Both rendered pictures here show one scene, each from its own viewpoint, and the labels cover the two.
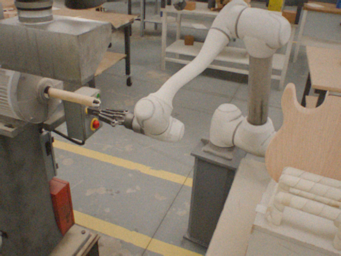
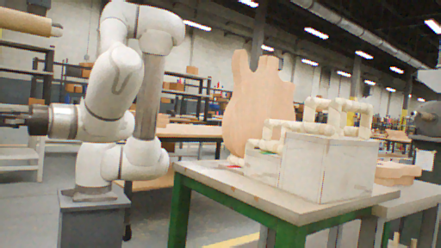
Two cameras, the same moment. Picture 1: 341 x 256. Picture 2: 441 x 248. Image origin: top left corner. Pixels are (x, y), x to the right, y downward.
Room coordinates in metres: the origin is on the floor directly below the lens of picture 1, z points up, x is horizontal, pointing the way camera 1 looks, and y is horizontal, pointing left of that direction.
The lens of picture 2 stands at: (0.51, 0.55, 1.14)
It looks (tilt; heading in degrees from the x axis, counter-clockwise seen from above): 3 degrees down; 300
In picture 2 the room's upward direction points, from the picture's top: 6 degrees clockwise
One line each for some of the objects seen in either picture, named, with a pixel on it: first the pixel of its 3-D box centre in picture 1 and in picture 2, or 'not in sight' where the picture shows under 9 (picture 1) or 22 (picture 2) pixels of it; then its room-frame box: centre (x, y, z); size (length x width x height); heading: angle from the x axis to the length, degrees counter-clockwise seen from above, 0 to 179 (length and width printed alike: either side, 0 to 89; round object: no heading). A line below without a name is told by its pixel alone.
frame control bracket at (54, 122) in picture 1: (60, 118); not in sight; (1.31, 0.51, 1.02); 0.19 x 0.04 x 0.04; 160
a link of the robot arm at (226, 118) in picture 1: (226, 124); (98, 158); (1.61, -0.31, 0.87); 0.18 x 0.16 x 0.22; 49
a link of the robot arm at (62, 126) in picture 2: (141, 123); (59, 121); (1.22, 0.13, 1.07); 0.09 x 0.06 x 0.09; 160
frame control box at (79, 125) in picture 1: (69, 118); not in sight; (1.37, 0.49, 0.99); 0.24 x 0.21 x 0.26; 70
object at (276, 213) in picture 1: (276, 211); (333, 120); (0.65, -0.29, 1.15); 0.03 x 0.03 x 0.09
